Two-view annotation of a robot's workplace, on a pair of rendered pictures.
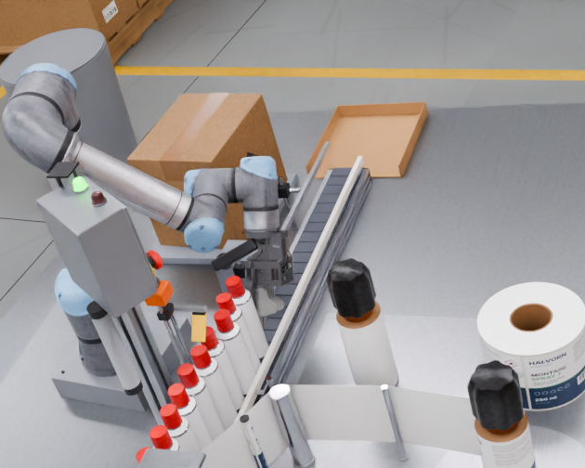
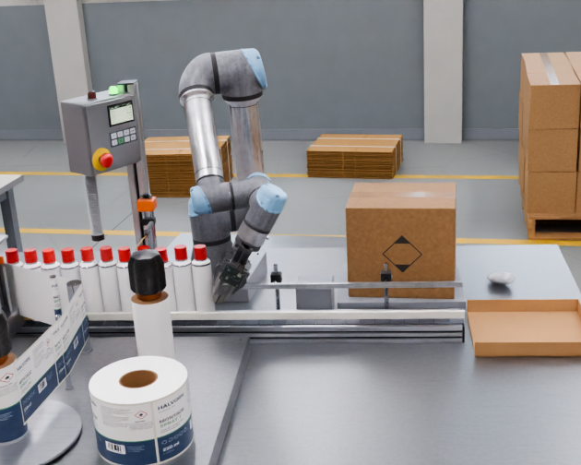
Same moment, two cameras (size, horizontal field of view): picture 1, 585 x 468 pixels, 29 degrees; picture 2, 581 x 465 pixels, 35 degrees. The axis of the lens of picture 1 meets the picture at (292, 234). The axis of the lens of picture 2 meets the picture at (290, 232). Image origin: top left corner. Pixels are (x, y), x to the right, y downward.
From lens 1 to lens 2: 2.46 m
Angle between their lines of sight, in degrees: 61
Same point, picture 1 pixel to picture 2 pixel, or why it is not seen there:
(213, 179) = (250, 182)
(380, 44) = not seen: outside the picture
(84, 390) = not seen: hidden behind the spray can
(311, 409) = (80, 314)
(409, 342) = (202, 375)
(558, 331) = (114, 392)
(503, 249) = (356, 423)
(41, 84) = (227, 54)
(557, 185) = (472, 446)
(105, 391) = not seen: hidden behind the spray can
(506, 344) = (108, 371)
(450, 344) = (195, 394)
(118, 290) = (73, 154)
